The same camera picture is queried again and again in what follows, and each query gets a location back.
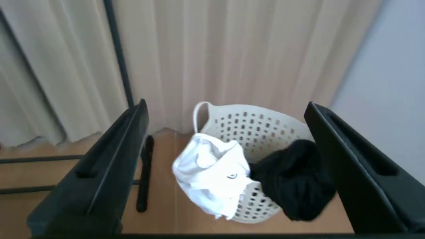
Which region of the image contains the beige curtain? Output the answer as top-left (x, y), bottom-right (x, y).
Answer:
top-left (0, 0), bottom-right (383, 149)

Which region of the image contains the white printed t-shirt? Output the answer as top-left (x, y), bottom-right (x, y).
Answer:
top-left (171, 132), bottom-right (253, 220)

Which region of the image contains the white laundry basket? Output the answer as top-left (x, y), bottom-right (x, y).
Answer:
top-left (192, 101), bottom-right (316, 224)

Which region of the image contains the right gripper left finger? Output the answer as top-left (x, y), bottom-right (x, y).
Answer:
top-left (26, 98), bottom-right (150, 235)

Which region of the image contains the black clothes rack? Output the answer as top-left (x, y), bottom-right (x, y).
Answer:
top-left (0, 0), bottom-right (155, 213)

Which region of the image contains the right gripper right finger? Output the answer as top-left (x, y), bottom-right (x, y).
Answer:
top-left (303, 101), bottom-right (425, 233)

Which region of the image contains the black garment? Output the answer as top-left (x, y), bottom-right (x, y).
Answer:
top-left (248, 139), bottom-right (337, 222)

